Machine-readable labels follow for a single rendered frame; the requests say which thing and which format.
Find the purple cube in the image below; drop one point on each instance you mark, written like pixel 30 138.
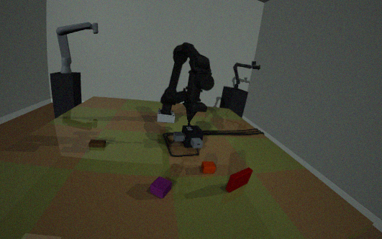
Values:
pixel 160 187

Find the small orange block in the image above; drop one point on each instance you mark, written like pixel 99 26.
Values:
pixel 208 167

